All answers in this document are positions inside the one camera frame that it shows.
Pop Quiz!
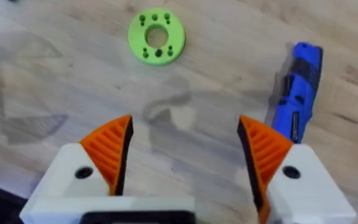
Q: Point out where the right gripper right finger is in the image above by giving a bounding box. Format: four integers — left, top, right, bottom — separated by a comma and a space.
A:
237, 114, 357, 224

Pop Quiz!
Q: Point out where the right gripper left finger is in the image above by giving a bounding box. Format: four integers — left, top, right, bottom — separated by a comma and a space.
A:
19, 114, 134, 224

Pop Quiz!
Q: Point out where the blue electric screwdriver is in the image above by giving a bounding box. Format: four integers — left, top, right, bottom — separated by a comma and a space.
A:
267, 42, 324, 144

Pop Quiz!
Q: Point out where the green disc with holes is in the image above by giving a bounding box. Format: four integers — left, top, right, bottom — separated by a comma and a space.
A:
127, 7, 186, 67

